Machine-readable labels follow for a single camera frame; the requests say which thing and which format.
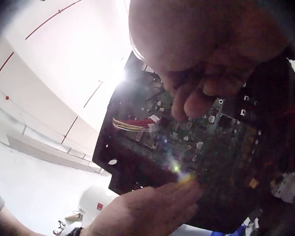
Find person's right hand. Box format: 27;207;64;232
129;0;295;121

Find person's left hand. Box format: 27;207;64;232
83;183;203;236

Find person's left fingers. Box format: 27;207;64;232
143;183;203;230

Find person's right fingers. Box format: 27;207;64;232
162;70;246;121

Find black metal chassis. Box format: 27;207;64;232
92;50;295;233

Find green circuit board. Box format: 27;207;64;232
128;81;269;193

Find white round tank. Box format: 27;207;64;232
78;186;119;230

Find black wrist band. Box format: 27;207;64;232
63;227;86;236

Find silver connector block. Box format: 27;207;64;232
272;172;295;203

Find red yellow white wire bundle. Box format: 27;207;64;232
112;115;161;135

